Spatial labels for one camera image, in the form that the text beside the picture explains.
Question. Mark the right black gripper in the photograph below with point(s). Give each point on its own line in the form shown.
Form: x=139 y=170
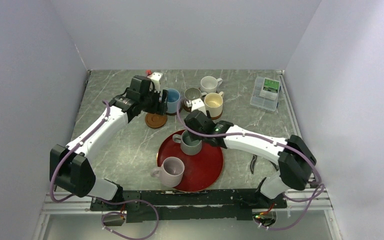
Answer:
x=188 y=126

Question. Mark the grey-green mug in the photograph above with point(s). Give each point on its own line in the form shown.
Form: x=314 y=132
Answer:
x=188 y=145

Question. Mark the red round tray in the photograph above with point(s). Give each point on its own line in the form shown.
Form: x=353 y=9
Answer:
x=201 y=170

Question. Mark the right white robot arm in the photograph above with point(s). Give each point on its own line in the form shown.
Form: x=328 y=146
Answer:
x=294 y=160

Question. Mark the white mug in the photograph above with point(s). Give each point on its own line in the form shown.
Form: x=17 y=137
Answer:
x=210 y=84

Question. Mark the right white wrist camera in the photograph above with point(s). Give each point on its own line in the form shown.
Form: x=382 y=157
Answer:
x=198 y=104

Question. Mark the grey ribbed mug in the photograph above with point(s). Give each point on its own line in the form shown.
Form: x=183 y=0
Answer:
x=191 y=94

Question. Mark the brown coaster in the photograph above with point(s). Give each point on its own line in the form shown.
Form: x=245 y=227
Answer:
x=155 y=121
x=215 y=117

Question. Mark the blue mug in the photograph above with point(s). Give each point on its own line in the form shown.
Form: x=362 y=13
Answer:
x=173 y=99

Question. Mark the cream yellow mug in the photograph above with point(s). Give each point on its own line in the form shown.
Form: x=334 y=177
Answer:
x=214 y=103

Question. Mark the clear plastic parts box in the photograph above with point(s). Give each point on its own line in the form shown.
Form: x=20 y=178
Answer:
x=265 y=93

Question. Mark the black handled pliers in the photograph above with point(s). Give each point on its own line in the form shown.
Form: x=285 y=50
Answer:
x=253 y=163

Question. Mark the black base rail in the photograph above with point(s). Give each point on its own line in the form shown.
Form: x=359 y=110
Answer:
x=149 y=205

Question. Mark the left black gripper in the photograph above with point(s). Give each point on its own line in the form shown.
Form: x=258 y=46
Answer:
x=160 y=107

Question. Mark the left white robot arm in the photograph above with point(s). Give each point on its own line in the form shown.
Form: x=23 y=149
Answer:
x=69 y=164

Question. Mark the lilac mug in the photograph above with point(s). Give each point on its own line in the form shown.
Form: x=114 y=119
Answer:
x=170 y=173

